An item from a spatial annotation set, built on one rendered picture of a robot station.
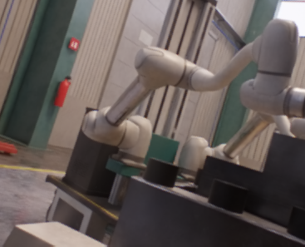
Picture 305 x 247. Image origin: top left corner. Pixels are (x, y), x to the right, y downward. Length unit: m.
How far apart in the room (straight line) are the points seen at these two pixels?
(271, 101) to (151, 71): 0.58
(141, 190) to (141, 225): 0.06
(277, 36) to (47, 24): 7.19
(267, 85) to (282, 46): 0.12
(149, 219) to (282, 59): 0.68
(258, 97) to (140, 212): 0.62
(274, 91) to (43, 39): 7.15
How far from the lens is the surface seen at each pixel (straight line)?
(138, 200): 0.73
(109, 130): 1.99
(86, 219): 2.24
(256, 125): 2.26
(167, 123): 2.52
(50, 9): 8.29
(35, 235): 1.01
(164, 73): 1.60
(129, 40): 10.38
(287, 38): 1.20
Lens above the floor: 0.75
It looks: 5 degrees up
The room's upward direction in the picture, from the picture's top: 17 degrees clockwise
